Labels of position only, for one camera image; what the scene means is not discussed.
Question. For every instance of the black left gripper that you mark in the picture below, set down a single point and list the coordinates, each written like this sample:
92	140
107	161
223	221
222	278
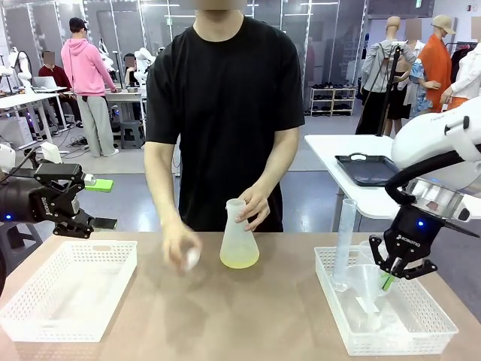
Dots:
22	203

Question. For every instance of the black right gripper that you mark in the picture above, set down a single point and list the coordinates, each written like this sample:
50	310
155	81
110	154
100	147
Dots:
413	233

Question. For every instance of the clear plastic measuring cup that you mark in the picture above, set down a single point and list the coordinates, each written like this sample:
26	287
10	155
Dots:
365	251

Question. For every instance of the clear plastic funnel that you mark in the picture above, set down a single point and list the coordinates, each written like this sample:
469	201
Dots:
362	278

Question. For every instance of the white round stopper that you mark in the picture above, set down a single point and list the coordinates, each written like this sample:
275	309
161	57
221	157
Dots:
192	258

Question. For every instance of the translucent plastic Erlenmeyer flask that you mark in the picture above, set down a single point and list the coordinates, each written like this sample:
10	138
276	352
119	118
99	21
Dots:
238	248

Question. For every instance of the person's right forearm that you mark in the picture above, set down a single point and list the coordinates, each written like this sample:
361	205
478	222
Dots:
161	195

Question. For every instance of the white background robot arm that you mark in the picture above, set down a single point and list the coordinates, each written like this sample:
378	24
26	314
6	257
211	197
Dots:
144	56
22	64

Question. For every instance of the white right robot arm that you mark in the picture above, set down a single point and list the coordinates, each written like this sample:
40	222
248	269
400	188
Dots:
432	139

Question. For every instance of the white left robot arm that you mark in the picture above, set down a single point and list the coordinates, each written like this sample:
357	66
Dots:
5	158

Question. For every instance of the person's left forearm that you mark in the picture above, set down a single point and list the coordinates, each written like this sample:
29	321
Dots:
280	165

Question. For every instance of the person's right hand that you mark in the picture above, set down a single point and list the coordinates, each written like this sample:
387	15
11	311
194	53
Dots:
174	248

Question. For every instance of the person's left hand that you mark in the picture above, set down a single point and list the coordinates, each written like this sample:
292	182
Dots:
257	207

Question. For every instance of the black floor mat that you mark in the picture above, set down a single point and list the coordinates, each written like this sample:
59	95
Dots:
105	223

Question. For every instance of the clear graduated cylinder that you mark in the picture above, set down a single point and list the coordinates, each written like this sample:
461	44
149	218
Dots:
343	244

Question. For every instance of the white perforated plastic basket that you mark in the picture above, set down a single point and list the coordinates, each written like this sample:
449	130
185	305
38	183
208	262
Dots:
37	331
413	331

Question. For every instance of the dark grey stool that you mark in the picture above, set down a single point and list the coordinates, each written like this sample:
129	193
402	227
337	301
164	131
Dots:
131	133

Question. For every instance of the black tray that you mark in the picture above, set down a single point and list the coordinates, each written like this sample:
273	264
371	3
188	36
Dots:
372	169

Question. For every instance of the white office desk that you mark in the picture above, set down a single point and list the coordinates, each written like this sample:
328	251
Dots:
22	98

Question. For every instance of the silver laptop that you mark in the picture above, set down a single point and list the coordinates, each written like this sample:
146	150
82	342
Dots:
47	82

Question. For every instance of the long white workbench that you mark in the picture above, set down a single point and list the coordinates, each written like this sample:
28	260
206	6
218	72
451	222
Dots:
124	94

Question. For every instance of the seated person in dark red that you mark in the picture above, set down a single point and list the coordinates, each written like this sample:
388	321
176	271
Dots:
52	75

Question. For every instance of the person in pink hoodie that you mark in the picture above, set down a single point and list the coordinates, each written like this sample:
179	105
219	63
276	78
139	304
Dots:
84	67

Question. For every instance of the seated person in dark top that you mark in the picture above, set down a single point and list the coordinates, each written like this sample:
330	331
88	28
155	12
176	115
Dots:
131	75

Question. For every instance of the white side table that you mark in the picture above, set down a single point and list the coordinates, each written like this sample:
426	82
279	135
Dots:
323	144

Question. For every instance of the figure in blue floral dress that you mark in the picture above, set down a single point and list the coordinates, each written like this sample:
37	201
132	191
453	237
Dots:
419	86

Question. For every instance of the wooden shoe rack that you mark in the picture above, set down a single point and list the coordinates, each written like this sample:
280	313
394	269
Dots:
332	98

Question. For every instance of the black tripod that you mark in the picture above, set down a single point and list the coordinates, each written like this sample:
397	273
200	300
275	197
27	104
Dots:
391	75

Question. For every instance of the person in black T-shirt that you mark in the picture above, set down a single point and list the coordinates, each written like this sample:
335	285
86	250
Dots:
225	94

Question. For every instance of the mannequin in grey shirt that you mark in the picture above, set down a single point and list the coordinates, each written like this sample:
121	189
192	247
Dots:
376	64

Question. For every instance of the mannequin in orange shirt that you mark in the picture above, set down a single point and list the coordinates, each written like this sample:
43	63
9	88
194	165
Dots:
436	64

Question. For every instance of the mannequin in white top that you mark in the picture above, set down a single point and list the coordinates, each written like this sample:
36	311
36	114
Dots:
469	67

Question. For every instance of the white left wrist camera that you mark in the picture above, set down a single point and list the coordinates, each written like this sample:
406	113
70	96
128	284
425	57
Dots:
50	152

